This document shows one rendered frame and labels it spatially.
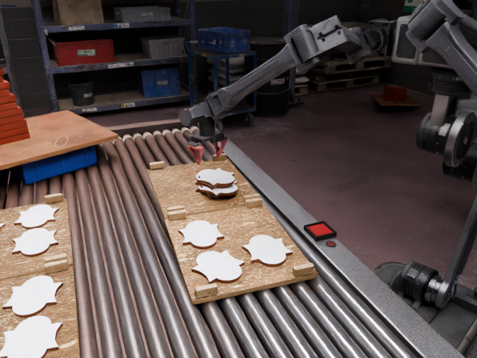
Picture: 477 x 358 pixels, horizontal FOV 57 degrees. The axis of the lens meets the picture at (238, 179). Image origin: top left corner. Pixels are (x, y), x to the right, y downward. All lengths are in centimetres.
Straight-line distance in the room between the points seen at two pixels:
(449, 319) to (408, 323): 113
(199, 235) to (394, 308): 58
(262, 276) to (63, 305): 51
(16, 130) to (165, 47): 404
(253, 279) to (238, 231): 24
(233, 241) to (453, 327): 124
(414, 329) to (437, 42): 66
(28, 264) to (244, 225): 64
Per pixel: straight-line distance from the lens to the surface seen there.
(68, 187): 180
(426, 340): 114
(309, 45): 123
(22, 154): 185
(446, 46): 111
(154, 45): 580
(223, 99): 142
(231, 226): 140
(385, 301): 121
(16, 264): 138
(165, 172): 179
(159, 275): 125
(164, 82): 593
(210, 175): 160
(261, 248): 128
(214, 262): 123
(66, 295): 122
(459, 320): 231
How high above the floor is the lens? 168
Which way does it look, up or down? 26 degrees down
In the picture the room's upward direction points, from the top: straight up
